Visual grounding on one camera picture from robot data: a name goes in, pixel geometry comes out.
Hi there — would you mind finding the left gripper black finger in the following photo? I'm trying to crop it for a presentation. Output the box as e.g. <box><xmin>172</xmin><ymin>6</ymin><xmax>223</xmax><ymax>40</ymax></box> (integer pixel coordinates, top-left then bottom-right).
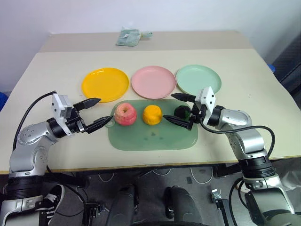
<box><xmin>72</xmin><ymin>97</ymin><xmax>102</xmax><ymax>111</ymax></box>
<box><xmin>85</xmin><ymin>115</ymin><xmax>114</xmax><ymax>135</ymax></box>

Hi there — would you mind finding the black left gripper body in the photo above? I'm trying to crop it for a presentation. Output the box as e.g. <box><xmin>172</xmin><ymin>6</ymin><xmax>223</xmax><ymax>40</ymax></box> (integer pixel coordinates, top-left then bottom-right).
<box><xmin>66</xmin><ymin>104</ymin><xmax>90</xmax><ymax>136</ymax></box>

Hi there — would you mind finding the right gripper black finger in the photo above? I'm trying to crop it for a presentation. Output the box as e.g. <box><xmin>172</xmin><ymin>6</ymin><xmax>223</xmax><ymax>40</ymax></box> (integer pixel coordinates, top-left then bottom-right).
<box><xmin>171</xmin><ymin>92</ymin><xmax>197</xmax><ymax>104</ymax></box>
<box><xmin>162</xmin><ymin>114</ymin><xmax>195</xmax><ymax>131</ymax></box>

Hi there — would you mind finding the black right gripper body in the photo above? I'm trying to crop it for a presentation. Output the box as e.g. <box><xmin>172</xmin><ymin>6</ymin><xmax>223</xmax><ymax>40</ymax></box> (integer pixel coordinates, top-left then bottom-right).
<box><xmin>189</xmin><ymin>103</ymin><xmax>206</xmax><ymax>124</ymax></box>

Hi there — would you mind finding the dark green avocado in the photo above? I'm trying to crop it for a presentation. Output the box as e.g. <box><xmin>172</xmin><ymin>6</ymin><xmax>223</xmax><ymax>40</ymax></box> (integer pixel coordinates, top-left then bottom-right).
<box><xmin>174</xmin><ymin>105</ymin><xmax>192</xmax><ymax>121</ymax></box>

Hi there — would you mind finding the pale green plastic plate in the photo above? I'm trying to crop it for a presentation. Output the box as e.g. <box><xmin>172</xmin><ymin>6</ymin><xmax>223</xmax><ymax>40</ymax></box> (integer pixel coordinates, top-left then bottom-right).
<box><xmin>175</xmin><ymin>64</ymin><xmax>222</xmax><ymax>95</ymax></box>

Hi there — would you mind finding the yellow plastic plate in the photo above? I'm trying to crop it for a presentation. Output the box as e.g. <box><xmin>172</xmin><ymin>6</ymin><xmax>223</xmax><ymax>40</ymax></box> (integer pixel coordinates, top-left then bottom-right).
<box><xmin>81</xmin><ymin>67</ymin><xmax>130</xmax><ymax>104</ymax></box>

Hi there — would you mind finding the orange fruit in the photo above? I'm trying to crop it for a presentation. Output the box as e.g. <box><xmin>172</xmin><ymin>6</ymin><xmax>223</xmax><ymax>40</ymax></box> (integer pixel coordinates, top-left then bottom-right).
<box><xmin>142</xmin><ymin>105</ymin><xmax>163</xmax><ymax>126</ymax></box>

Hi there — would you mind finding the pink plastic plate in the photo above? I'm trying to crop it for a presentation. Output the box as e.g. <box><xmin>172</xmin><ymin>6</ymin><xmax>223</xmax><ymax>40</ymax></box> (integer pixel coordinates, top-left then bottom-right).
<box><xmin>131</xmin><ymin>65</ymin><xmax>177</xmax><ymax>100</ymax></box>

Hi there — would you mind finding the red apple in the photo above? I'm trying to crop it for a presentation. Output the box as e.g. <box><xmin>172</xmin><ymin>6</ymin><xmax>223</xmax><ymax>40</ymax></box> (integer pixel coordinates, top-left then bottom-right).
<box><xmin>113</xmin><ymin>102</ymin><xmax>138</xmax><ymax>126</ymax></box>

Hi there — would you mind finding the translucent green cutting board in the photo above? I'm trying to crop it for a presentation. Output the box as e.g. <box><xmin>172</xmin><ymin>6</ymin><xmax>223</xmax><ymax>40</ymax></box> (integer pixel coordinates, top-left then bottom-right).
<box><xmin>107</xmin><ymin>98</ymin><xmax>199</xmax><ymax>151</ymax></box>

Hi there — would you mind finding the blue ribbed object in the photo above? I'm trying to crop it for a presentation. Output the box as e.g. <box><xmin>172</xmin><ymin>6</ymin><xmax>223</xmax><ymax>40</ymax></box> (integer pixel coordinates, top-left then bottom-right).
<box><xmin>0</xmin><ymin>91</ymin><xmax>10</xmax><ymax>112</ymax></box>

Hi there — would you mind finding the folded pale green cloth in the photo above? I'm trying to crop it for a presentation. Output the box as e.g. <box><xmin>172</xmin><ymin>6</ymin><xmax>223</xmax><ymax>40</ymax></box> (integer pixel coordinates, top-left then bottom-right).
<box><xmin>115</xmin><ymin>26</ymin><xmax>154</xmax><ymax>47</ymax></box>

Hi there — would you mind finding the black and white sneaker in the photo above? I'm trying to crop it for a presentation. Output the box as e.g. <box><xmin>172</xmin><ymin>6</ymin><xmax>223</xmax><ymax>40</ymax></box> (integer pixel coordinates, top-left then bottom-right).
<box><xmin>34</xmin><ymin>184</ymin><xmax>66</xmax><ymax>226</ymax></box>

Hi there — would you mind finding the silver metal clamp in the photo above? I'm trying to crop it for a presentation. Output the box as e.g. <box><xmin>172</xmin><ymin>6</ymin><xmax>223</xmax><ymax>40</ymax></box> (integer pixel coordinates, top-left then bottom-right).
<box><xmin>211</xmin><ymin>188</ymin><xmax>223</xmax><ymax>210</ymax></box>

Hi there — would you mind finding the dark rounded shape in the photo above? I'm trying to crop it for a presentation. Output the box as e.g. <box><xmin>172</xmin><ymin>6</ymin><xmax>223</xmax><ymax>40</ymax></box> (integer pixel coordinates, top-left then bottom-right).
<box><xmin>164</xmin><ymin>185</ymin><xmax>203</xmax><ymax>226</ymax></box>
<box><xmin>110</xmin><ymin>183</ymin><xmax>140</xmax><ymax>226</ymax></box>

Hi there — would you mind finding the black woven panel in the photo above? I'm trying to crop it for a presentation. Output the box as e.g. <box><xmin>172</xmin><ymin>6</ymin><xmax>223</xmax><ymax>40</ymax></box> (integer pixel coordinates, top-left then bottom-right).
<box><xmin>272</xmin><ymin>30</ymin><xmax>301</xmax><ymax>95</ymax></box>

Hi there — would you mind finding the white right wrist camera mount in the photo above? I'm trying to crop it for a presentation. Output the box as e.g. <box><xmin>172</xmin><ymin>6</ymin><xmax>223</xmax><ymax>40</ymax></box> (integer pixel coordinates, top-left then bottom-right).
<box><xmin>194</xmin><ymin>86</ymin><xmax>218</xmax><ymax>126</ymax></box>

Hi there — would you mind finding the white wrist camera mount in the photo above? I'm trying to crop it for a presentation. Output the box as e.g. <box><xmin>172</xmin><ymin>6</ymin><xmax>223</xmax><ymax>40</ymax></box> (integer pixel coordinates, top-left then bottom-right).
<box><xmin>194</xmin><ymin>86</ymin><xmax>218</xmax><ymax>126</ymax></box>
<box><xmin>51</xmin><ymin>93</ymin><xmax>74</xmax><ymax>123</ymax></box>

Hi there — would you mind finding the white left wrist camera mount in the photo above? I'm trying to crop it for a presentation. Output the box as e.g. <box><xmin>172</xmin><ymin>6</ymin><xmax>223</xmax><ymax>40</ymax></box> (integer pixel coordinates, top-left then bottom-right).
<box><xmin>51</xmin><ymin>93</ymin><xmax>74</xmax><ymax>123</ymax></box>

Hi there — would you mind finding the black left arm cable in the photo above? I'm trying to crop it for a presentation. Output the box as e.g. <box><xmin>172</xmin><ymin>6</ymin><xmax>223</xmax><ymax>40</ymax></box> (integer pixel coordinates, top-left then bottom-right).
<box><xmin>12</xmin><ymin>90</ymin><xmax>58</xmax><ymax>151</ymax></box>

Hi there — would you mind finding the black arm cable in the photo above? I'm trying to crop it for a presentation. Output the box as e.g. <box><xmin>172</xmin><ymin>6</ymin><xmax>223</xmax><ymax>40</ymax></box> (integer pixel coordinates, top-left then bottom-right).
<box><xmin>12</xmin><ymin>90</ymin><xmax>58</xmax><ymax>151</ymax></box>
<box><xmin>198</xmin><ymin>121</ymin><xmax>277</xmax><ymax>161</ymax></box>

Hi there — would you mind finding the white floor cable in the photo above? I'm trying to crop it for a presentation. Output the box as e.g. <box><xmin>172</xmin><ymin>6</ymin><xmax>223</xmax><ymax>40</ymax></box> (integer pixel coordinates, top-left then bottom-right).
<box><xmin>190</xmin><ymin>167</ymin><xmax>213</xmax><ymax>185</ymax></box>

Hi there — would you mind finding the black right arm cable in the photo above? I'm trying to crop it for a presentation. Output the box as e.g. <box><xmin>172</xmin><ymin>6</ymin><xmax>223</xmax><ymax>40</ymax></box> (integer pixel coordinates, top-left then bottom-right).
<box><xmin>198</xmin><ymin>121</ymin><xmax>277</xmax><ymax>161</ymax></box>

